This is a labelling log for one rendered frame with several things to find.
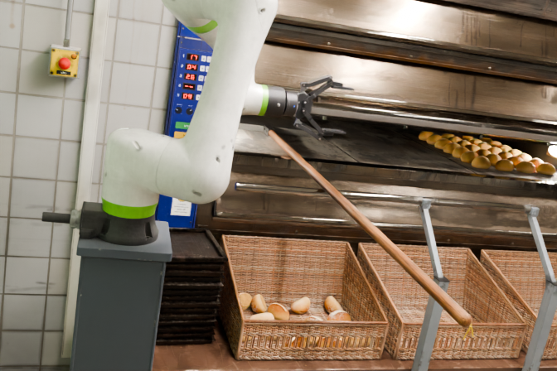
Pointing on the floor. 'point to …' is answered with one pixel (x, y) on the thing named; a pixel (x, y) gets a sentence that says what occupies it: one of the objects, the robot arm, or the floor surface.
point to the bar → (547, 310)
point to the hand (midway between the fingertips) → (345, 110)
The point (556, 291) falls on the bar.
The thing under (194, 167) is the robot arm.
